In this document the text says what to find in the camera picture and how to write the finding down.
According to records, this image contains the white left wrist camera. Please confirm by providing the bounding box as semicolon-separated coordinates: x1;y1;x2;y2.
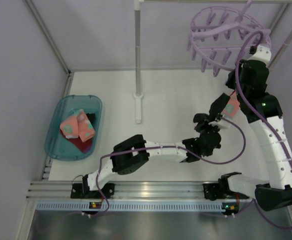
209;119;230;130

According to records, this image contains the black sock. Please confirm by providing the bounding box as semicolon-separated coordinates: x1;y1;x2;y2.
86;113;96;126
208;93;230;122

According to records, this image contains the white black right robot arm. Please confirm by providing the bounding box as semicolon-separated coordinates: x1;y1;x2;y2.
218;59;292;212

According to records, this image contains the teal transparent plastic bin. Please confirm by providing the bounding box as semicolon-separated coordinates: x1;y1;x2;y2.
45;95;102;161

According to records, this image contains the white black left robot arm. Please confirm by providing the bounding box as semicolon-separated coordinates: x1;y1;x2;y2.
71;113;221;199

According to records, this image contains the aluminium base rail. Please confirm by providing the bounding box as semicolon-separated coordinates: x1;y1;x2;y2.
27;181;281;200

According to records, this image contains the grey slotted cable duct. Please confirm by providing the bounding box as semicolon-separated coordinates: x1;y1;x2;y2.
37;201;236;212

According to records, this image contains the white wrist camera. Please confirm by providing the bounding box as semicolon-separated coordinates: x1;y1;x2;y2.
209;119;230;130
248;45;271;65

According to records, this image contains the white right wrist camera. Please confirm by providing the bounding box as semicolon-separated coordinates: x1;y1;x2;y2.
248;45;271;65

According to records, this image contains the pink patterned sock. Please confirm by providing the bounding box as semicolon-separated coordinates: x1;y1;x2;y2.
222;93;240;119
60;109;96;142

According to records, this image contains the lilac round clip hanger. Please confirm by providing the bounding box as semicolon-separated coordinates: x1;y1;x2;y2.
187;0;271;77

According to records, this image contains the white grey rack pole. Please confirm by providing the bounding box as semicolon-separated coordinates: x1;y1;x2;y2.
134;0;144;124

